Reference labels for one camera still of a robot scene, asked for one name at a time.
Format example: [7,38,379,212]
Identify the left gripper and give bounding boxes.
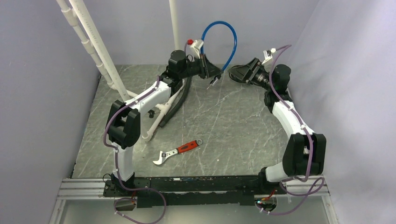
[180,54,224,80]

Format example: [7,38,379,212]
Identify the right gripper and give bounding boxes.
[227,58,274,91]

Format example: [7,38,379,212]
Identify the blue cable lock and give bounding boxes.
[200,20,238,87]

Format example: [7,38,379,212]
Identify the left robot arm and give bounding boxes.
[103,50,223,196]

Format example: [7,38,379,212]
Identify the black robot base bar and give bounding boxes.
[103,174,286,208]

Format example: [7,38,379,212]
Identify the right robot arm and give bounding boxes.
[229,58,326,194]

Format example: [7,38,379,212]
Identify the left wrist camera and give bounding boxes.
[187,39,204,58]

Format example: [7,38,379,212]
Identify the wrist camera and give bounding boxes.
[262,48,277,65]
[187,39,204,58]

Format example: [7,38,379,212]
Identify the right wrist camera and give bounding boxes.
[262,48,277,65]

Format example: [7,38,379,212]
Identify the black corrugated hose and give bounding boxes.
[158,77,192,129]

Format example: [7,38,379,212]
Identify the red handled adjustable wrench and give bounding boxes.
[152,139,203,166]

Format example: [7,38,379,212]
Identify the white PVC pipe frame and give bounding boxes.
[57,0,185,143]

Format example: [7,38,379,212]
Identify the aluminium rail frame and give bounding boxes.
[49,178,105,224]

